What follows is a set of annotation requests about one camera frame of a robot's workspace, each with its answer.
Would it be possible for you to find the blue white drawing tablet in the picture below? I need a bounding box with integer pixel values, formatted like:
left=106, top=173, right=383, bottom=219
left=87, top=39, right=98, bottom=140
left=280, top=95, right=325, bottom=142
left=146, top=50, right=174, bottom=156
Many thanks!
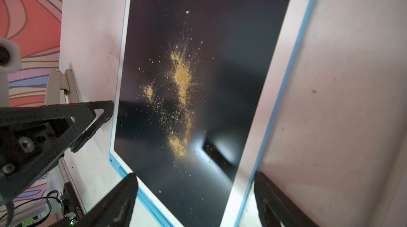
left=109, top=0, right=315, bottom=227

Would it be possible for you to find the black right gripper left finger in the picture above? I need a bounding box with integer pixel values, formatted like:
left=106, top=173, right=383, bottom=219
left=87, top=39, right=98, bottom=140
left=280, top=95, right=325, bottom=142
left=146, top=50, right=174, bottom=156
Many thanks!
left=50, top=172, right=139, bottom=227

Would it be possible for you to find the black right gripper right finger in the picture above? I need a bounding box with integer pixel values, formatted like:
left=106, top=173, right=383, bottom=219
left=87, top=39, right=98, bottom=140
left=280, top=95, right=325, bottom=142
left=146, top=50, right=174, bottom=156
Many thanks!
left=254, top=171, right=317, bottom=227

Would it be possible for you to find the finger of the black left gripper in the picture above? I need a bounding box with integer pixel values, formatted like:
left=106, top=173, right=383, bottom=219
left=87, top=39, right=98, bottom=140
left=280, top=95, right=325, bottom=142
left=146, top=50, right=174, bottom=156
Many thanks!
left=70, top=100, right=114, bottom=153
left=1, top=103, right=96, bottom=176

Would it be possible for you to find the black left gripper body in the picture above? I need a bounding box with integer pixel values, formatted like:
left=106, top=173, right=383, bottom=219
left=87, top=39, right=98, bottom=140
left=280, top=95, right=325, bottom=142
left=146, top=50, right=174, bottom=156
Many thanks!
left=1, top=106, right=76, bottom=205

